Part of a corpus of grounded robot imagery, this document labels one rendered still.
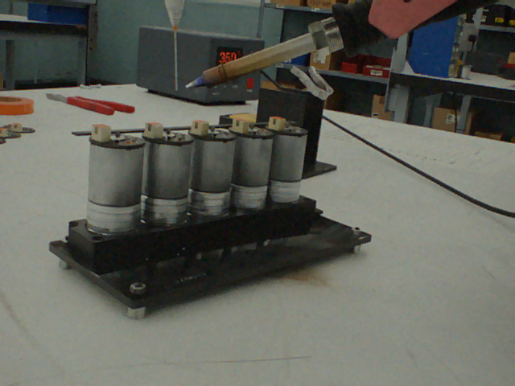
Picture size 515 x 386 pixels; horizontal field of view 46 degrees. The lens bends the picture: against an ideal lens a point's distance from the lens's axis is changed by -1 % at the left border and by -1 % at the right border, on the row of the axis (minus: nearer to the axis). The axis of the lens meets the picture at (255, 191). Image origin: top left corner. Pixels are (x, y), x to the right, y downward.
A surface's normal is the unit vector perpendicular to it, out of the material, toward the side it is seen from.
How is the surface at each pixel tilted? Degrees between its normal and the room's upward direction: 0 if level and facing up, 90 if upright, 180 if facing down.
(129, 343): 0
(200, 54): 90
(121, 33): 90
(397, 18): 99
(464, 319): 0
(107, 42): 90
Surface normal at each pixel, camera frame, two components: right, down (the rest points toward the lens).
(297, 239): 0.11, -0.96
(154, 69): -0.65, 0.14
